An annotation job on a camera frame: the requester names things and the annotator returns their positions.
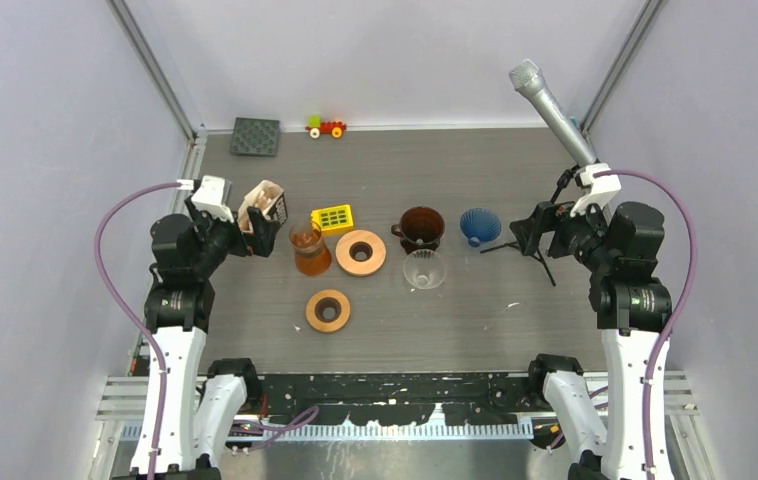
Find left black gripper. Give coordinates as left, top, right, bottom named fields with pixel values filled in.
left=186, top=196, right=278, bottom=278

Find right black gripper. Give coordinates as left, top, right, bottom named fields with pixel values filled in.
left=511, top=191, right=617, bottom=272

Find coffee filter box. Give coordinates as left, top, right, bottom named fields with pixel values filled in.
left=238, top=180, right=288, bottom=233

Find amber glass carafe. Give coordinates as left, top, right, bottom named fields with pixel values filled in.
left=289, top=219, right=332, bottom=276

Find wooden ring holder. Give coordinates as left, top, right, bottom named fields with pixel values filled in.
left=305, top=289, right=352, bottom=334

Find clear glass dripper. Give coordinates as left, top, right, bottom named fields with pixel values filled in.
left=402, top=249, right=448, bottom=290

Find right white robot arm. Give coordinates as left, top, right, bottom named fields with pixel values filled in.
left=525, top=202, right=673, bottom=479

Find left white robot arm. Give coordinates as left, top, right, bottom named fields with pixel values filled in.
left=127, top=205, right=281, bottom=479

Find blue dripper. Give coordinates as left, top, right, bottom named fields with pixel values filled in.
left=459, top=208, right=502, bottom=247

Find brown glass dripper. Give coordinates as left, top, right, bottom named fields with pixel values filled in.
left=391, top=206, right=445, bottom=254

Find yellow green window block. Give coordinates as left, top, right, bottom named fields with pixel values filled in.
left=311, top=204, right=355, bottom=237

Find dark grey baseplate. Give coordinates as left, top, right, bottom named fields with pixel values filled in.
left=229, top=117, right=281, bottom=157

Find small toy train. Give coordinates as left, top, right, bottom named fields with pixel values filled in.
left=305, top=116, right=347, bottom=139

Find silver microphone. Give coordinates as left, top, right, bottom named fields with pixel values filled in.
left=509, top=59, right=597, bottom=168

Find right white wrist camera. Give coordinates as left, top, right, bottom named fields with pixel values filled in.
left=570, top=163, right=622, bottom=217

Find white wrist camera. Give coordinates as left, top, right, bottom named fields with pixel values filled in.
left=570, top=163, right=622, bottom=217
left=191, top=175, right=235, bottom=224

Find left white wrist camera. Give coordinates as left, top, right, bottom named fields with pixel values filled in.
left=191, top=175, right=235, bottom=224

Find wooden ring on table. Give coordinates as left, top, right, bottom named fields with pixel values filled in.
left=335, top=229, right=388, bottom=278

